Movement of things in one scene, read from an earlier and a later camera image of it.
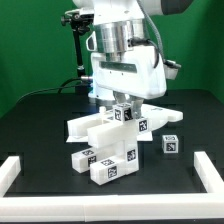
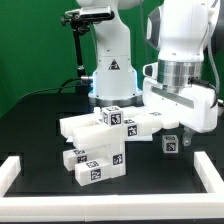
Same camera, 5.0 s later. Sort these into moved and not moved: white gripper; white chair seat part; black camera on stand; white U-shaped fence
Moved: white chair seat part; white gripper
Not moved: white U-shaped fence; black camera on stand
